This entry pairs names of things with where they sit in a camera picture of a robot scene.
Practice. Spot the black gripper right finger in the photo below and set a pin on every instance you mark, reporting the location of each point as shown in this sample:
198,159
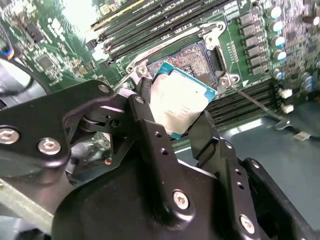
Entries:
207,135

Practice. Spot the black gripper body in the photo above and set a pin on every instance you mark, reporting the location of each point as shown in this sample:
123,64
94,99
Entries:
120,212

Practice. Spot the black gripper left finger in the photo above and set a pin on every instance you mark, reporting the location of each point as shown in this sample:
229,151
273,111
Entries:
155,150

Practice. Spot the silver CPU chip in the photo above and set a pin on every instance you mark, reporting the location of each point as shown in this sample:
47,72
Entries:
180,100

